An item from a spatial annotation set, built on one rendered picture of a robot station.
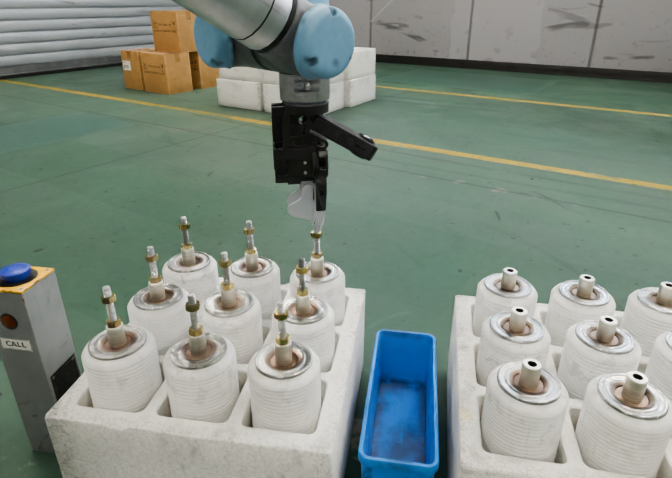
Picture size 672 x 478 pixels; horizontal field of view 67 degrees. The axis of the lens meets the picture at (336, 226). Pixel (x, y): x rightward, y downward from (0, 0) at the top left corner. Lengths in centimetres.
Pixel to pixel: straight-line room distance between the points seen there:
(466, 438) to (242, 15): 55
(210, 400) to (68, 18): 563
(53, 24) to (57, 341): 529
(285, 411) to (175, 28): 387
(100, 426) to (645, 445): 66
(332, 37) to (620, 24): 506
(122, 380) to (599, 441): 60
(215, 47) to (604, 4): 507
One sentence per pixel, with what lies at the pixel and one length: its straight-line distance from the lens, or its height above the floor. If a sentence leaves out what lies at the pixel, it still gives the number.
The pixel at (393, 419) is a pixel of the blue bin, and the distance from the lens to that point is 97.
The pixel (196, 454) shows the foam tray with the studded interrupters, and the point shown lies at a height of 15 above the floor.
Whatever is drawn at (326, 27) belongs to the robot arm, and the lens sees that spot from 56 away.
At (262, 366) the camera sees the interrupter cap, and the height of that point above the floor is 25.
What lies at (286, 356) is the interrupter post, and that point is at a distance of 68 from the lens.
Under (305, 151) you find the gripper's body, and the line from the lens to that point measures 76.
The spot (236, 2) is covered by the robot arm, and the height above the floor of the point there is 68.
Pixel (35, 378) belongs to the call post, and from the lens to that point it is 92.
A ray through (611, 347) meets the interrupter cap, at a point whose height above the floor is 25.
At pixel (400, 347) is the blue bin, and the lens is 99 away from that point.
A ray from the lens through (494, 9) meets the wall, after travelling 578.
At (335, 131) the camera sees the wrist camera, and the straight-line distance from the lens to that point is 78.
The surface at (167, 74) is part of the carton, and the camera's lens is 427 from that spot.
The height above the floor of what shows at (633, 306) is 24.
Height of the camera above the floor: 69
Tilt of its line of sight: 24 degrees down
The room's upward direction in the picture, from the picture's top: straight up
